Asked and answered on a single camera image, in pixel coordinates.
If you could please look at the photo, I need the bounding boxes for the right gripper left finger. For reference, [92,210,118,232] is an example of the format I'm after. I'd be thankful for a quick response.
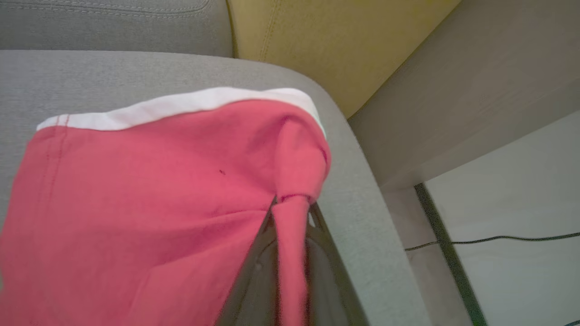
[215,197,279,326]

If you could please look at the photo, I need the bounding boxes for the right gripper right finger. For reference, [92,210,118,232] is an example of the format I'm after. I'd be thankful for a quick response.
[306,201,370,326]

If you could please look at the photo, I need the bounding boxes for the red shorts with white stripe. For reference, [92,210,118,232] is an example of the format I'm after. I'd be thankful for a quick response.
[0,87,331,326]

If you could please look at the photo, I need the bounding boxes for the black floor trim strip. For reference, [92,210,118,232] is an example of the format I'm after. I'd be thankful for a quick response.
[413,183,488,326]

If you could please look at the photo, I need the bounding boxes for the yellow sofa cushion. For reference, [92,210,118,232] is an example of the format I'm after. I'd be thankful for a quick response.
[227,0,463,119]

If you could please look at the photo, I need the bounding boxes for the grey sofa back cushion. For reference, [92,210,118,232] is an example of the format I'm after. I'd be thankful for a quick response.
[0,0,234,58]

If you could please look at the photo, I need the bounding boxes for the thin black floor cable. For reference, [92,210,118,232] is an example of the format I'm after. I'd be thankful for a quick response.
[405,232,580,252]

